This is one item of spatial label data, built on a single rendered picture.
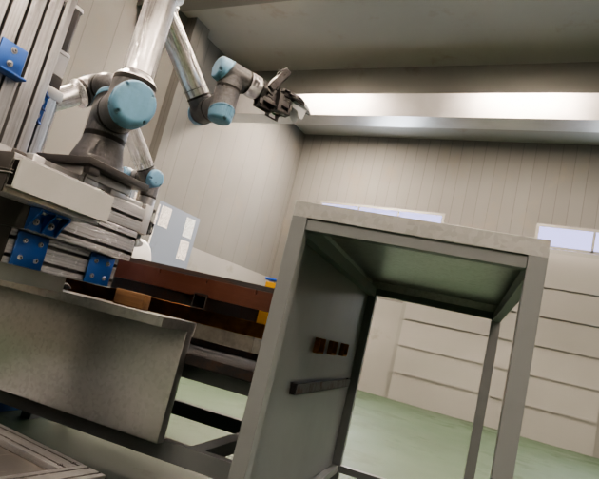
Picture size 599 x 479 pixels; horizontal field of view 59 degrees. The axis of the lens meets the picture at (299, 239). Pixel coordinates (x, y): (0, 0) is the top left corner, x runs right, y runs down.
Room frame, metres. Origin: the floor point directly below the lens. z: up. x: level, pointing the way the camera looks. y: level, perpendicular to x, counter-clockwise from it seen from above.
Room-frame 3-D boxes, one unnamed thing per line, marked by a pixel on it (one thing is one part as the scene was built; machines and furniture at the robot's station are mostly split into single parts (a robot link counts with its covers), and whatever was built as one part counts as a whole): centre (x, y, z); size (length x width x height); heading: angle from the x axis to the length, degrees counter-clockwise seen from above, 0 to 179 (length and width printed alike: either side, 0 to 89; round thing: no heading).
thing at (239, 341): (8.53, 0.55, 0.40); 1.19 x 0.96 x 0.81; 61
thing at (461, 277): (1.84, -0.46, 1.03); 1.30 x 0.60 x 0.04; 161
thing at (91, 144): (1.48, 0.61, 1.09); 0.15 x 0.15 x 0.10
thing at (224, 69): (1.52, 0.32, 1.43); 0.11 x 0.08 x 0.09; 126
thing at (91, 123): (1.47, 0.61, 1.20); 0.13 x 0.12 x 0.14; 36
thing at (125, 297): (1.76, 0.48, 0.70); 0.10 x 0.06 x 0.05; 81
